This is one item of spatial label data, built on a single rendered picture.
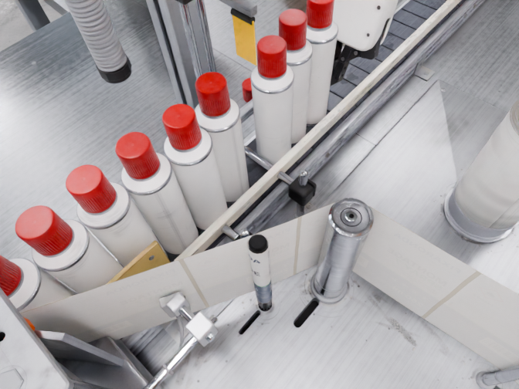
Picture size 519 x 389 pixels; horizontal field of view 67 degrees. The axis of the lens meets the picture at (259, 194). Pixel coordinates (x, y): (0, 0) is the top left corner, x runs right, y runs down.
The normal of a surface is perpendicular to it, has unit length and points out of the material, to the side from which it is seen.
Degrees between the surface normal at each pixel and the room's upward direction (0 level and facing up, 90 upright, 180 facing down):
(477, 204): 88
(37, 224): 3
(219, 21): 0
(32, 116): 0
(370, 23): 69
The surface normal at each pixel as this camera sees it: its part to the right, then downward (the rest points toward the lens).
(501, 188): -0.69, 0.62
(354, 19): -0.64, 0.41
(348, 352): -0.04, -0.52
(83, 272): 0.69, 0.60
